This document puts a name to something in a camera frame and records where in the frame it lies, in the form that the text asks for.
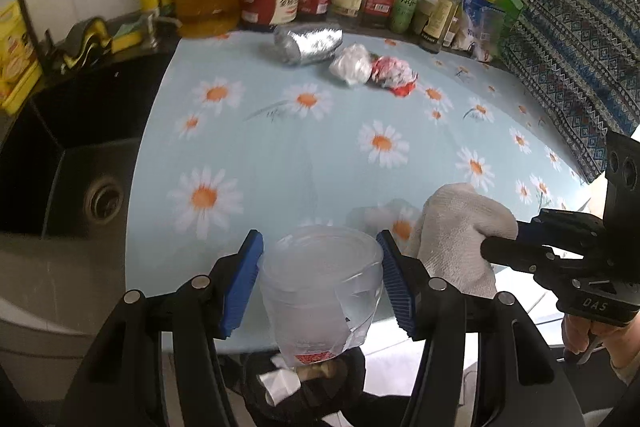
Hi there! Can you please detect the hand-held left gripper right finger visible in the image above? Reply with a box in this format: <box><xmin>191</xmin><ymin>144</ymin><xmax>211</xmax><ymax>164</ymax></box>
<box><xmin>375</xmin><ymin>229</ymin><xmax>586</xmax><ymax>427</ymax></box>

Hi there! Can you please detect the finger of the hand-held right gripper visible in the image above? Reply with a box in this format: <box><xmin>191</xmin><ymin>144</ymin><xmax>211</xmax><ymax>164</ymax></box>
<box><xmin>517</xmin><ymin>208</ymin><xmax>607</xmax><ymax>253</ymax></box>
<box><xmin>479</xmin><ymin>234</ymin><xmax>557</xmax><ymax>276</ymax></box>

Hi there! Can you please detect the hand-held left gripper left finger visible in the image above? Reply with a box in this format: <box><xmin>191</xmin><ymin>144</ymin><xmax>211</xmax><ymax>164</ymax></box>
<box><xmin>65</xmin><ymin>229</ymin><xmax>265</xmax><ymax>427</ymax></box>

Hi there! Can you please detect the white cloth wad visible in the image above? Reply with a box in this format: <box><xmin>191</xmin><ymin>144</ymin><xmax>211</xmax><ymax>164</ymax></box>
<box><xmin>403</xmin><ymin>182</ymin><xmax>519</xmax><ymax>299</ymax></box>

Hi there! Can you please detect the clear plastic cup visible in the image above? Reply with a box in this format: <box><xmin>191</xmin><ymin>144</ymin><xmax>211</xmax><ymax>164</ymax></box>
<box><xmin>258</xmin><ymin>226</ymin><xmax>385</xmax><ymax>368</ymax></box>

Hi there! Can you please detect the black bin with bag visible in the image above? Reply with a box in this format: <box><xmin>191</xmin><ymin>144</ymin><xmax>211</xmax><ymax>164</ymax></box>
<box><xmin>239</xmin><ymin>349</ymin><xmax>369</xmax><ymax>427</ymax></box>

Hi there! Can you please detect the person's right hand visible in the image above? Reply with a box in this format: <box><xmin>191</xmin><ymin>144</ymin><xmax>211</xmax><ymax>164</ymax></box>
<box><xmin>561</xmin><ymin>313</ymin><xmax>640</xmax><ymax>384</ymax></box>

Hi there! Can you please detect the blue daisy tablecloth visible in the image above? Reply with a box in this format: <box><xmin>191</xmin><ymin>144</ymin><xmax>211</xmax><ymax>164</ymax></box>
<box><xmin>120</xmin><ymin>27</ymin><xmax>592</xmax><ymax>354</ymax></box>

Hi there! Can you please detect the metal sink drain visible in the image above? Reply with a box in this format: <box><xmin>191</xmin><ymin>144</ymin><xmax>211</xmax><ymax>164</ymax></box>
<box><xmin>83</xmin><ymin>174</ymin><xmax>125</xmax><ymax>226</ymax></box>

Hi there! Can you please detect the blue patterned cloth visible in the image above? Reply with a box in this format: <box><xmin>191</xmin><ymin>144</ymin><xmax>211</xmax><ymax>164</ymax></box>
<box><xmin>500</xmin><ymin>0</ymin><xmax>640</xmax><ymax>184</ymax></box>

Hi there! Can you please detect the red and white wrapper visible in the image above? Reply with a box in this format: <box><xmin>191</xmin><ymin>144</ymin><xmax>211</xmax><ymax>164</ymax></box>
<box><xmin>369</xmin><ymin>55</ymin><xmax>419</xmax><ymax>99</ymax></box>

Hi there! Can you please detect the white and blue bag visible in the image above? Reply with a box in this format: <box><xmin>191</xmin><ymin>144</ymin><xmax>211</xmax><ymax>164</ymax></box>
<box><xmin>459</xmin><ymin>0</ymin><xmax>507</xmax><ymax>60</ymax></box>

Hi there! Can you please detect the crumpled white plastic ball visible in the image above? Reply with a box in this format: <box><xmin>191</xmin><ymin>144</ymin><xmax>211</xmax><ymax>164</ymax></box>
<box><xmin>328</xmin><ymin>44</ymin><xmax>374</xmax><ymax>86</ymax></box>

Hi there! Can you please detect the black sink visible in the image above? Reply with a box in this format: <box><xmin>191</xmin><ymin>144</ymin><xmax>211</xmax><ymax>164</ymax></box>
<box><xmin>0</xmin><ymin>52</ymin><xmax>172</xmax><ymax>241</ymax></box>

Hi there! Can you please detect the crumpled foil wad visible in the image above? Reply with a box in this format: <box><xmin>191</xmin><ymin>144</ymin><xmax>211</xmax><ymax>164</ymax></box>
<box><xmin>273</xmin><ymin>22</ymin><xmax>344</xmax><ymax>67</ymax></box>

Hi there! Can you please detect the small oil bottle gold cap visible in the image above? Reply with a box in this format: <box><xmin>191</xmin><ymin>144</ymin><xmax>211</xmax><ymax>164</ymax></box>
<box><xmin>418</xmin><ymin>0</ymin><xmax>471</xmax><ymax>54</ymax></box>

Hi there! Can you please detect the metal sink soap dispenser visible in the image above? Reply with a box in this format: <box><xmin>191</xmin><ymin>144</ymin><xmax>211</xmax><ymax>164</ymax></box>
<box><xmin>141</xmin><ymin>12</ymin><xmax>184</xmax><ymax>50</ymax></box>

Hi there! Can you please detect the yellow sponge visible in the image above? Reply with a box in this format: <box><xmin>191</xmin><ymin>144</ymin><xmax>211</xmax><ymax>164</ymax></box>
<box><xmin>110</xmin><ymin>24</ymin><xmax>144</xmax><ymax>54</ymax></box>

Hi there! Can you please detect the grey and yellow dishcloth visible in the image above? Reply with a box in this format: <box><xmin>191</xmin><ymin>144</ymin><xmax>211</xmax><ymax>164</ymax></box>
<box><xmin>54</xmin><ymin>16</ymin><xmax>114</xmax><ymax>76</ymax></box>

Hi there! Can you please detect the yellow dish soap bottle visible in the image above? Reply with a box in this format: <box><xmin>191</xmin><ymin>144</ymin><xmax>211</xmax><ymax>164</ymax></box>
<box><xmin>0</xmin><ymin>0</ymin><xmax>44</xmax><ymax>116</ymax></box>

